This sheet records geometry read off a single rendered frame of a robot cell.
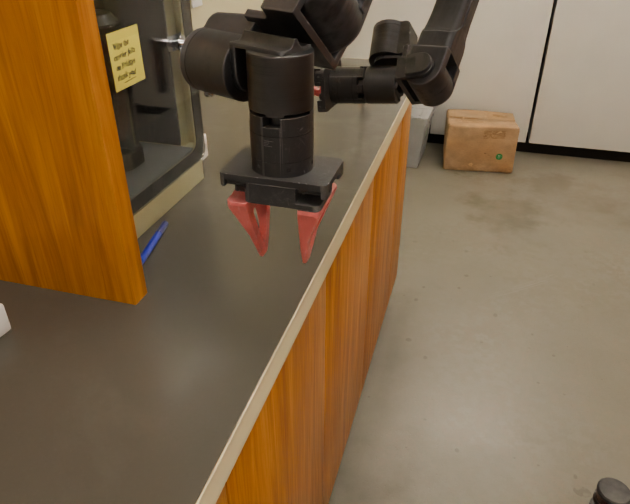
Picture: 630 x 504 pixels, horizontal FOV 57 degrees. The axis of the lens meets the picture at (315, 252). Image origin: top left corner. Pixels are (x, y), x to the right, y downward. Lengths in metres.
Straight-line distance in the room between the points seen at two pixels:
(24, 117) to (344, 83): 0.46
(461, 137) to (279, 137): 3.07
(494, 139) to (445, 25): 2.66
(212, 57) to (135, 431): 0.37
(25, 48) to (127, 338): 0.35
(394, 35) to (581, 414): 1.47
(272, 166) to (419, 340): 1.74
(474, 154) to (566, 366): 1.70
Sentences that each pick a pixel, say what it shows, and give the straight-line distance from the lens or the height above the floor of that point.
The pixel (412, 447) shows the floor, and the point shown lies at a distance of 1.85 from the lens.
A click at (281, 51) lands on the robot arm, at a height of 1.30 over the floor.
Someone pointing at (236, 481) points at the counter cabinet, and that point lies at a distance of 0.77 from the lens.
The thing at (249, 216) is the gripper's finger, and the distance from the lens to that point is 0.54.
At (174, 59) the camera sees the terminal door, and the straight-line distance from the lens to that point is 1.00.
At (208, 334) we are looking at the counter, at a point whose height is 0.94.
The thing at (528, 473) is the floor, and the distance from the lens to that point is 1.87.
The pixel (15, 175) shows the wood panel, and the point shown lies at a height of 1.11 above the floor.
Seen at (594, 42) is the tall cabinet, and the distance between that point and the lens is 3.83.
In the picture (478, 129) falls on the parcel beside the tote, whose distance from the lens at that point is 3.54.
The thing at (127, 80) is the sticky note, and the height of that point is 1.18.
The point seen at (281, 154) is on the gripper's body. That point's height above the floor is 1.21.
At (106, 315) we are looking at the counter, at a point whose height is 0.94.
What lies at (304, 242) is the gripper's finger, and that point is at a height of 1.12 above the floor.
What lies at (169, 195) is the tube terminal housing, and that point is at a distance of 1.03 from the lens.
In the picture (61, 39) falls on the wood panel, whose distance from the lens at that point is 0.69.
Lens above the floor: 1.40
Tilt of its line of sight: 31 degrees down
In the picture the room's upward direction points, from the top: straight up
